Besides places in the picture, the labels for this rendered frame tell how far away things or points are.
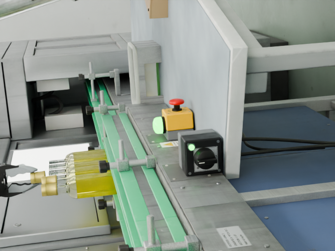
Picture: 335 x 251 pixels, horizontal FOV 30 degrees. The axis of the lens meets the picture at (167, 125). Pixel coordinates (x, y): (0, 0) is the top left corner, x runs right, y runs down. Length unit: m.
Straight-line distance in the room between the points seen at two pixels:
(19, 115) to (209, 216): 1.87
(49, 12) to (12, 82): 2.76
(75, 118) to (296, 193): 1.92
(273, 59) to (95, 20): 4.38
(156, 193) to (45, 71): 1.64
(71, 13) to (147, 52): 3.57
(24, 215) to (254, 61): 0.98
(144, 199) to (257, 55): 0.37
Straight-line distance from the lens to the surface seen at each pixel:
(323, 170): 1.42
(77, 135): 2.90
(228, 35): 1.26
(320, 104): 2.04
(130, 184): 1.36
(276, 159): 1.49
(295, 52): 1.31
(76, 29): 5.60
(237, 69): 1.23
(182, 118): 1.59
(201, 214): 1.14
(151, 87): 2.07
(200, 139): 1.31
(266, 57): 1.29
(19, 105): 2.89
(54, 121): 3.02
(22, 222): 1.93
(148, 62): 2.05
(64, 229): 1.82
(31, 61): 2.85
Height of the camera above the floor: 1.07
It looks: 9 degrees down
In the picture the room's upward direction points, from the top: 96 degrees counter-clockwise
